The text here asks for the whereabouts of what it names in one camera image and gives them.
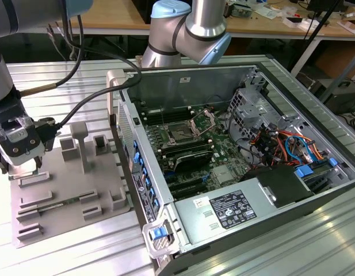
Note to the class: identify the cardboard box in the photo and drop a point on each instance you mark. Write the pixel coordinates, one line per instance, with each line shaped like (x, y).
(351, 26)

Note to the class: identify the silver chipset heat sink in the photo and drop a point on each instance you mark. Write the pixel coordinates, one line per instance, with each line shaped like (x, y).
(223, 174)

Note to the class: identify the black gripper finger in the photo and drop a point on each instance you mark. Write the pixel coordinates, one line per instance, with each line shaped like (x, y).
(38, 162)

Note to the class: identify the thin locking lever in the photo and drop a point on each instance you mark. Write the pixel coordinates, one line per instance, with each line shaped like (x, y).
(163, 115)

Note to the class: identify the green motherboard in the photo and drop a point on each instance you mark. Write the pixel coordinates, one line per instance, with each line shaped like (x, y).
(223, 155)

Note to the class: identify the silver drive cage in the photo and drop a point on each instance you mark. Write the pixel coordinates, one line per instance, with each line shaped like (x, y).
(252, 120)

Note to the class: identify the grey parts rack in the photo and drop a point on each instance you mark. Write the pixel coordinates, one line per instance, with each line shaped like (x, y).
(65, 184)

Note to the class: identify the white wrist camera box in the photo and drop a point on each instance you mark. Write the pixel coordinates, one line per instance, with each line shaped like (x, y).
(22, 146)

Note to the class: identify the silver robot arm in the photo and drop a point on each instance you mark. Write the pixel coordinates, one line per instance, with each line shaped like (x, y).
(206, 23)

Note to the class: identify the black expansion slot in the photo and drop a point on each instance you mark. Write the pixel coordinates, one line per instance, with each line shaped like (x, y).
(188, 192)
(186, 184)

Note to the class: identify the open PC case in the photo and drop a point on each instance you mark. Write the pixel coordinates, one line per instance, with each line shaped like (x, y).
(194, 83)

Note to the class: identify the black box under desk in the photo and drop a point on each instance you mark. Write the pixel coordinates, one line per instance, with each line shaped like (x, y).
(344, 99)

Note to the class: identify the blue case latch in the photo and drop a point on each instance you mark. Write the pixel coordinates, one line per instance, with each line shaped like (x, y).
(159, 233)

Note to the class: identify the silver CPU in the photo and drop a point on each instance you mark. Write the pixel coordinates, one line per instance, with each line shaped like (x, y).
(22, 172)

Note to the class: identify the black RAM slot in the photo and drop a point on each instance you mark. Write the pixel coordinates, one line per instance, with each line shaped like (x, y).
(165, 110)
(186, 149)
(184, 143)
(168, 116)

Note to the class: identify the small white box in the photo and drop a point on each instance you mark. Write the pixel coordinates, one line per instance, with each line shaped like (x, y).
(292, 22)

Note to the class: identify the silver power supply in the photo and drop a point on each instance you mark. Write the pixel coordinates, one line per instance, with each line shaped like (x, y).
(200, 227)

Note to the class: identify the CPU socket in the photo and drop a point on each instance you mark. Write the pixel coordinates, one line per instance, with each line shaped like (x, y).
(180, 132)

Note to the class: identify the green RAM stick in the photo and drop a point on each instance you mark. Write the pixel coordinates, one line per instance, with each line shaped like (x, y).
(70, 200)

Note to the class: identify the wooden desk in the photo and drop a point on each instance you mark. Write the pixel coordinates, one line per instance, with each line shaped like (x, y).
(114, 17)

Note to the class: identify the black graphics card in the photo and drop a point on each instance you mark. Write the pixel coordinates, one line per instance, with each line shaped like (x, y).
(191, 161)

